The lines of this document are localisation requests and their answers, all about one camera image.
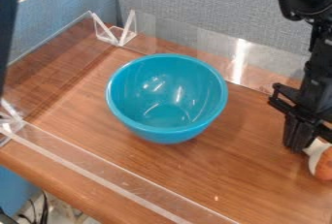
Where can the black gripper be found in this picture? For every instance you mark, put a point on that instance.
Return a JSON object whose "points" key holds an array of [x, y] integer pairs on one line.
{"points": [[307, 106]]}

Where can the blue partition with wooden shelf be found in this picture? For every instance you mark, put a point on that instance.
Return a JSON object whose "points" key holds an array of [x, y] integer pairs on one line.
{"points": [[42, 18]]}

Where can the blue plastic bowl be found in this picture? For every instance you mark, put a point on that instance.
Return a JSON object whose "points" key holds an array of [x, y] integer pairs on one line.
{"points": [[166, 96]]}

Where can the clear acrylic front barrier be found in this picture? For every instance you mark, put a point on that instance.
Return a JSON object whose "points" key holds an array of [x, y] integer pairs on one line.
{"points": [[147, 194]]}

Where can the clear acrylic left bracket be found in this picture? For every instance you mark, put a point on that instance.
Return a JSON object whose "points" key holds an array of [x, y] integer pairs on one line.
{"points": [[11, 122]]}

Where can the clear acrylic barrier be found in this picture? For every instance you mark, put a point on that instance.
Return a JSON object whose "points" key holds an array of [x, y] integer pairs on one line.
{"points": [[75, 60], [147, 194]]}

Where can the clear acrylic back barrier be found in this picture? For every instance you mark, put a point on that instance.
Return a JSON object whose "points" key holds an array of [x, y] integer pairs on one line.
{"points": [[75, 60]]}

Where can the white brown toy mushroom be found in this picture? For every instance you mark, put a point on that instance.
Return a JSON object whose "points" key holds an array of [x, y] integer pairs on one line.
{"points": [[319, 152]]}

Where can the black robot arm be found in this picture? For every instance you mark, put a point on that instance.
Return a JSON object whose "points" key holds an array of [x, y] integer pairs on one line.
{"points": [[312, 11]]}

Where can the clear acrylic corner bracket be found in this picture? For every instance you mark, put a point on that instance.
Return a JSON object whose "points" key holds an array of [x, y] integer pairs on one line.
{"points": [[115, 35]]}

